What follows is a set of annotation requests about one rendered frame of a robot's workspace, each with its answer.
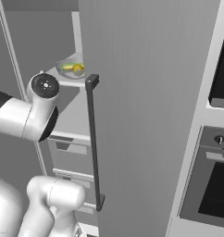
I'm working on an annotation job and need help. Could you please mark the yellow corn cob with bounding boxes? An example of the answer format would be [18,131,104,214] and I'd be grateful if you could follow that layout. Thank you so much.
[60,63,76,70]

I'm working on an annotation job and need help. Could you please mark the black built-in microwave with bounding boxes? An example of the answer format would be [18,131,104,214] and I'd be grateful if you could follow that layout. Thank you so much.
[207,19,224,109]

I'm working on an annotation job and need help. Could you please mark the yellow lemon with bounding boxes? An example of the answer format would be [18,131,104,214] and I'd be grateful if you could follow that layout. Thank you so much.
[72,63,85,73]

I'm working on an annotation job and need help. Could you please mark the grey fridge door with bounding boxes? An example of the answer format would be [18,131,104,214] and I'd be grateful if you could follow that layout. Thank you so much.
[78,0,222,237]

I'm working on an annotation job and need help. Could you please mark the grey oven door handle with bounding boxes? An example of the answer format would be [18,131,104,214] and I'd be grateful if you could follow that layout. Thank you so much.
[205,150,224,164]

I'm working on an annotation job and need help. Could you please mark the white fridge shelf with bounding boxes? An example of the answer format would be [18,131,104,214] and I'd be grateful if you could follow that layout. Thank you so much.
[44,51,86,88]

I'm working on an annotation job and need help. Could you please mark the black oven knob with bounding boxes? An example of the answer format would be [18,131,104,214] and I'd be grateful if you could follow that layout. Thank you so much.
[214,134,224,146]

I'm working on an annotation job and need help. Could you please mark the clear vegetable container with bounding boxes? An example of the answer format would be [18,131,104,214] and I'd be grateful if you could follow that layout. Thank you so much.
[54,58,85,81]

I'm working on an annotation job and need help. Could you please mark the grey built-in oven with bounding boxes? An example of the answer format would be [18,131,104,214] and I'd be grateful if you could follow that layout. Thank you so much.
[178,125,224,230]

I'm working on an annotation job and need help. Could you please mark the black fridge door handle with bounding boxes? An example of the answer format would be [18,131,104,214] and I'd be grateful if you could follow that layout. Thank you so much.
[84,73,106,213]

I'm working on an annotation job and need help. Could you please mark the grey fridge drawer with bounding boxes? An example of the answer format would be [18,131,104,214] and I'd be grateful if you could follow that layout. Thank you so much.
[74,202,99,229]
[52,168,97,207]
[46,135,94,178]

